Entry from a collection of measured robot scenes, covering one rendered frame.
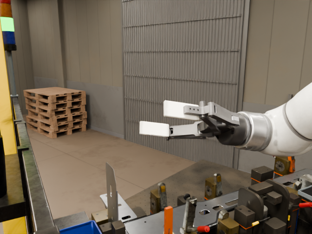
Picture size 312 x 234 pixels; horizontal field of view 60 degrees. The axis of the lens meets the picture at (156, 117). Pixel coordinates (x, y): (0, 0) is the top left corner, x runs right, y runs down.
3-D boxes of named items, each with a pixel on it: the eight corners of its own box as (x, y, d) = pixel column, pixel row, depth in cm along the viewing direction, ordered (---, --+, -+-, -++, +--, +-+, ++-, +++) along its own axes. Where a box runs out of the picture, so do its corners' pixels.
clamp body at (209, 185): (207, 225, 173) (209, 174, 165) (219, 235, 163) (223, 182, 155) (198, 228, 170) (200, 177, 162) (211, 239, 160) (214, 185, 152)
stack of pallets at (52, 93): (89, 130, 638) (87, 90, 616) (53, 139, 572) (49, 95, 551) (61, 121, 724) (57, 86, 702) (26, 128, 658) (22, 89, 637)
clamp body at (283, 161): (274, 198, 206) (278, 152, 197) (290, 206, 194) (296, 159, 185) (266, 200, 202) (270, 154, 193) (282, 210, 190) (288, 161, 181)
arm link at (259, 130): (246, 154, 67) (226, 152, 65) (243, 119, 70) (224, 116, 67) (275, 147, 59) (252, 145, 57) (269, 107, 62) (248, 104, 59)
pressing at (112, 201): (110, 233, 118) (107, 160, 110) (119, 249, 108) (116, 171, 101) (108, 233, 118) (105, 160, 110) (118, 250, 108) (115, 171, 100)
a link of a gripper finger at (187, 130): (212, 118, 61) (213, 120, 62) (165, 123, 64) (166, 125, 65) (213, 135, 59) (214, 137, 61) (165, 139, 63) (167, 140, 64)
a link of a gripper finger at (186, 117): (197, 121, 51) (199, 120, 50) (163, 116, 48) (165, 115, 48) (197, 106, 52) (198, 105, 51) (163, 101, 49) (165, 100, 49)
